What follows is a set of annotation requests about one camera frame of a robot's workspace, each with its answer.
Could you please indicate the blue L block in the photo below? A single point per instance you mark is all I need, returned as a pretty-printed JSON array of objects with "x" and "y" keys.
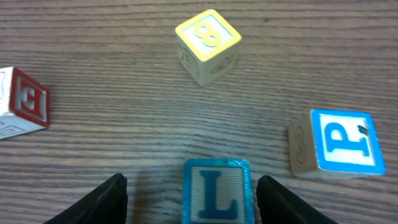
[{"x": 217, "y": 191}]

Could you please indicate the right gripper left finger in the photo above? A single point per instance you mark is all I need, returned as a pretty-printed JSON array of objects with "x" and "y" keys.
[{"x": 106, "y": 204}]

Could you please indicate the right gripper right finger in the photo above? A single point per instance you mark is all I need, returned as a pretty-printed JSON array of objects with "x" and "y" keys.
[{"x": 278, "y": 205}]

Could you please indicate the yellow 8 block top right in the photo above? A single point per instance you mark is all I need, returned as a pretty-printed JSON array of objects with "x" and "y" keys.
[{"x": 207, "y": 46}]

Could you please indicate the white block red C side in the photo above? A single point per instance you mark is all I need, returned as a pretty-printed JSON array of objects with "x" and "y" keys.
[{"x": 24, "y": 103}]

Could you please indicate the blue P block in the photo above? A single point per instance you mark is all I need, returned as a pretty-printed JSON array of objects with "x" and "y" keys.
[{"x": 335, "y": 144}]

